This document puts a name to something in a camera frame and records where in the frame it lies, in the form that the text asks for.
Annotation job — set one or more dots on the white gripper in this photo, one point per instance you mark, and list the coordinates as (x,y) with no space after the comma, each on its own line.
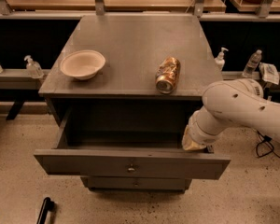
(194,133)

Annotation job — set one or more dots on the white paper bowl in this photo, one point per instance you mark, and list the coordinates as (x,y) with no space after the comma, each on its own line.
(82,65)

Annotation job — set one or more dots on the black handle bottom left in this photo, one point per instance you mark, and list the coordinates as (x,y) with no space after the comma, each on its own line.
(47,206)

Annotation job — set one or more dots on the grey top drawer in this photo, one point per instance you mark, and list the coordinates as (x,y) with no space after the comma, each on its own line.
(81,149)

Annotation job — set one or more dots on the crumpled white packet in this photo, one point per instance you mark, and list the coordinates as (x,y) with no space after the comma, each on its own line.
(269,73)

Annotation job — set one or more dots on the left clear sanitizer pump bottle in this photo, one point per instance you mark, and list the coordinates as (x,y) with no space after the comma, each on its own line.
(33,68)

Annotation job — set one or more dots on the clear plastic water bottle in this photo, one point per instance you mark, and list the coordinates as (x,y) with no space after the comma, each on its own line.
(252,63)

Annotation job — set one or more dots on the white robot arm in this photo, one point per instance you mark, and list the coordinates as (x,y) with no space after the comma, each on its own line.
(230,103)

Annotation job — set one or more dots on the right white sanitizer pump bottle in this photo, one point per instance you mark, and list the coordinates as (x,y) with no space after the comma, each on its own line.
(219,60)

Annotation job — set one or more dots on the grey drawer cabinet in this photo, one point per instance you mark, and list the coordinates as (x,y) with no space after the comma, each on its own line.
(123,96)

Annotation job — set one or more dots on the grey bottom drawer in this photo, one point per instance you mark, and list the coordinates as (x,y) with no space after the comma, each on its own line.
(105,182)

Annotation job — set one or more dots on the grey drawer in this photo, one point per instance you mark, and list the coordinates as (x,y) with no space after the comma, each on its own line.
(105,182)
(81,149)

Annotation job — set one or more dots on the crushed orange soda can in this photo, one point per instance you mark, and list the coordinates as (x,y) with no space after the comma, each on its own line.
(167,75)

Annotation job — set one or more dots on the wooden back workbench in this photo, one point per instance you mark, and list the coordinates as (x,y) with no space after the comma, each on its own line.
(75,8)

